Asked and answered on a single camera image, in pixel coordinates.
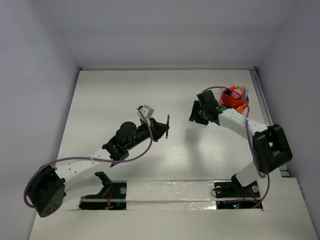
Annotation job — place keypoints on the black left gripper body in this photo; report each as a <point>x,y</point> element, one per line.
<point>153,133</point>

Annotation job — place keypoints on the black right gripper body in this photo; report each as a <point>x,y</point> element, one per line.
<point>203,118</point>

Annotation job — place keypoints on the peach translucent marker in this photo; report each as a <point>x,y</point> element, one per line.
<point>241,108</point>

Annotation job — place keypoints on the blue tip clear highlighter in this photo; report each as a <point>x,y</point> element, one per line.
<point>246,92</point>

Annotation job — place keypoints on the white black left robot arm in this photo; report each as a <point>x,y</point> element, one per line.
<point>46,189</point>

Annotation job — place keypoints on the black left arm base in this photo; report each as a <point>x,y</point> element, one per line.
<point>112,195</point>

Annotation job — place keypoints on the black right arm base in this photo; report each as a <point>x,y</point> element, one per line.
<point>231,195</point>

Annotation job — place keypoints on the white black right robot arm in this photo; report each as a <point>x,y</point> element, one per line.
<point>268,143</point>

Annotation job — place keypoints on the orange round organizer container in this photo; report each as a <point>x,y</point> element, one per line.
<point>225,98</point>

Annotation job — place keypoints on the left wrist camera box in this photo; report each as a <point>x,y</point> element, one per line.
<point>145,113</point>

